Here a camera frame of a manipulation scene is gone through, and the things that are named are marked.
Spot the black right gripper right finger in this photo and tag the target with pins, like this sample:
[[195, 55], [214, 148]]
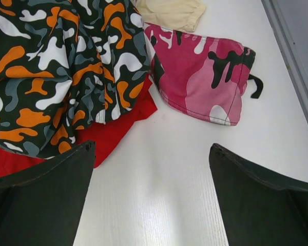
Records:
[[258, 206]]

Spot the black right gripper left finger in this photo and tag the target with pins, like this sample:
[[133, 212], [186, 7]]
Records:
[[42, 205]]

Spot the red cloth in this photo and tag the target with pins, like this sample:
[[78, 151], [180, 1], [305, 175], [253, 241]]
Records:
[[107, 136]]

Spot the orange grey camouflage cloth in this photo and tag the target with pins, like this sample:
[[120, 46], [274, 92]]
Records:
[[65, 65]]

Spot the pink camouflage cloth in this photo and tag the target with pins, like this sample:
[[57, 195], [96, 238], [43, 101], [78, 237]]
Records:
[[203, 77]]

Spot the cream beige cloth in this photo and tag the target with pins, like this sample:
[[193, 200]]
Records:
[[178, 15]]

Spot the right aluminium frame post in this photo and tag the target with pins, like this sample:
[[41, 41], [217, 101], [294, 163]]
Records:
[[289, 53]]

